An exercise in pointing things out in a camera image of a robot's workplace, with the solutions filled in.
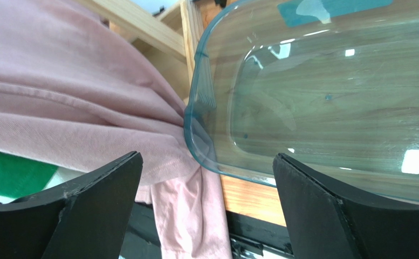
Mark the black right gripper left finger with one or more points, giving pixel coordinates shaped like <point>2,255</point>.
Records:
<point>85,217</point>

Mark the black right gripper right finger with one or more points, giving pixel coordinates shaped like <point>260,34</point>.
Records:
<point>327,218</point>

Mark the green t shirt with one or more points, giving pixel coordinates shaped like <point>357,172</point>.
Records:
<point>21,176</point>

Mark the dusty pink t shirt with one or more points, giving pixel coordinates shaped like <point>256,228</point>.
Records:
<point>76,95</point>

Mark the white t shirt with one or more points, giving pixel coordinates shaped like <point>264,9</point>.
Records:
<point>60,176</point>

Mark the clear blue plastic tub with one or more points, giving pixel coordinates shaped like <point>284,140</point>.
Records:
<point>333,84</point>

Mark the wooden clothes rack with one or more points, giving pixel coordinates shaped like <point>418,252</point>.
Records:
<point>176,32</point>

